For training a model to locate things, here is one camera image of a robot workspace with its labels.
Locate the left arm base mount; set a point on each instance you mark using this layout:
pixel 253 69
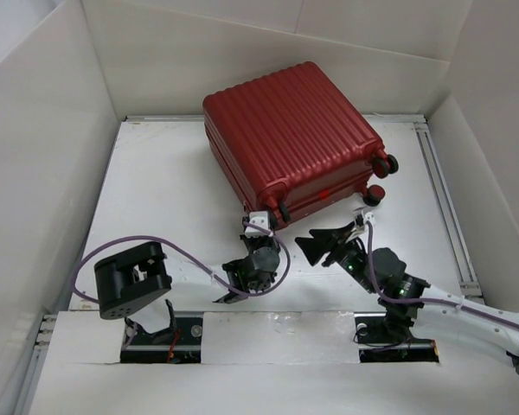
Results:
pixel 179 343

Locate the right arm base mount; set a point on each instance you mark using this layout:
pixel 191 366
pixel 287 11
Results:
pixel 380 342

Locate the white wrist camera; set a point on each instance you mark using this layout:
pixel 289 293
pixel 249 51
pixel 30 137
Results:
pixel 362 216
pixel 257 224

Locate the red hard-shell suitcase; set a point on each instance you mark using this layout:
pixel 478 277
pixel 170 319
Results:
pixel 290 143

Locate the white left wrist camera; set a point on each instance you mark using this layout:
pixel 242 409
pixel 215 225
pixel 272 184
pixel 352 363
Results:
pixel 257 224

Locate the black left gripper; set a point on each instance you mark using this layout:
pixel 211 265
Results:
pixel 246 239

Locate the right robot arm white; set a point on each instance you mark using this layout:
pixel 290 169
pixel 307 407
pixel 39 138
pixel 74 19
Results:
pixel 414 307

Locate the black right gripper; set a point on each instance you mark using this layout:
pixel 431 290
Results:
pixel 325 240

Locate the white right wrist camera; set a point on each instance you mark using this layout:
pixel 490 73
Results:
pixel 362 216

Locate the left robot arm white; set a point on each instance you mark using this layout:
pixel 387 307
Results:
pixel 132 279

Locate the white foam cover panel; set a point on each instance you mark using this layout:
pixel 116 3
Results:
pixel 279 338

